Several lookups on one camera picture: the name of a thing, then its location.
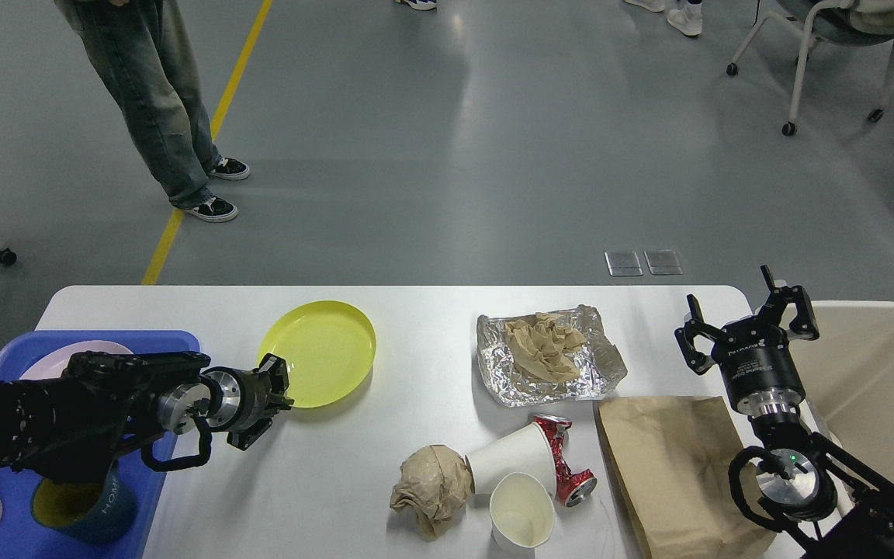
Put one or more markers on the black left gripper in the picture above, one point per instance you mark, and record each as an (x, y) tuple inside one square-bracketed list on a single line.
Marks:
[(240, 398)]

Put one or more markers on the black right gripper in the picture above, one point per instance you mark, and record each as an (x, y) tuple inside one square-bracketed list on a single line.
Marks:
[(764, 369)]

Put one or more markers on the yellow plate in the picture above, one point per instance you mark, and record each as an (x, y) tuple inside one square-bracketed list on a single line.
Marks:
[(329, 347)]

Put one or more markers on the dark green mug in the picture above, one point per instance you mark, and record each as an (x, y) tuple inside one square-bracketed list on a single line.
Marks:
[(96, 513)]

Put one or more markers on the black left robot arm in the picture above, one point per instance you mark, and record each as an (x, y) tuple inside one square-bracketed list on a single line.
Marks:
[(166, 406)]

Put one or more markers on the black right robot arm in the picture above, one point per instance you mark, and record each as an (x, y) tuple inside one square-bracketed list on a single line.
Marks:
[(796, 480)]

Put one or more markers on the right floor outlet plate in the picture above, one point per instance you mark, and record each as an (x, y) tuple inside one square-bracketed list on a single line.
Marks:
[(663, 262)]

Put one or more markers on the floor outlet plate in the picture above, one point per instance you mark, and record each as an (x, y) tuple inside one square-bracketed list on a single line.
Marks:
[(623, 263), (663, 262)]

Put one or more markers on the white plastic bin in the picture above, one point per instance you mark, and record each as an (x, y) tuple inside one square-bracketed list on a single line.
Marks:
[(848, 374)]

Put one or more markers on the left floor outlet plate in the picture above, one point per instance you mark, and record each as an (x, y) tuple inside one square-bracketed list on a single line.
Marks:
[(623, 263)]

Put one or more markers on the brown paper bag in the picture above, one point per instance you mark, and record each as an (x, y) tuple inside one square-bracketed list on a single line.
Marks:
[(671, 456)]

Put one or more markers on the aluminium foil sheet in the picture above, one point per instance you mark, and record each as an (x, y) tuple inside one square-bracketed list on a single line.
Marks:
[(599, 361)]

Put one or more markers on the crumpled brown paper ball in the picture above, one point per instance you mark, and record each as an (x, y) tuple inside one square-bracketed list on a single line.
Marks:
[(435, 484)]

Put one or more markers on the pink plate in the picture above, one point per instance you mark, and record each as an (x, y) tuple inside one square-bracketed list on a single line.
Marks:
[(53, 364)]

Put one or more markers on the crushed red can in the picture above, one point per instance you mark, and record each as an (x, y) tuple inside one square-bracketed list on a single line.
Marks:
[(571, 488)]

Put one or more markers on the lying white paper cup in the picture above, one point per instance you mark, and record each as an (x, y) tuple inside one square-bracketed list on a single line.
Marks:
[(524, 451)]

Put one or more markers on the blue plastic tray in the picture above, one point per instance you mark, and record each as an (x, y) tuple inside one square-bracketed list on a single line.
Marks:
[(20, 535)]

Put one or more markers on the upright white paper cup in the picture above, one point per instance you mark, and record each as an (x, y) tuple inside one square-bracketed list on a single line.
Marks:
[(522, 514)]

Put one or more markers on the white sneakers person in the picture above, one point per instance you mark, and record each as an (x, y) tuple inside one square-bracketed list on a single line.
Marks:
[(686, 17)]

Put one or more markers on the office chair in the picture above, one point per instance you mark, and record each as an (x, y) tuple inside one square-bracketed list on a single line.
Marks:
[(846, 23)]

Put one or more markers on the person in baggy jeans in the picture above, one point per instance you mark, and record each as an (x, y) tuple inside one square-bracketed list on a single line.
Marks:
[(141, 51)]

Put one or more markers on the person in black trousers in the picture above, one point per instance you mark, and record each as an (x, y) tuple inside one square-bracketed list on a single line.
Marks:
[(419, 5)]

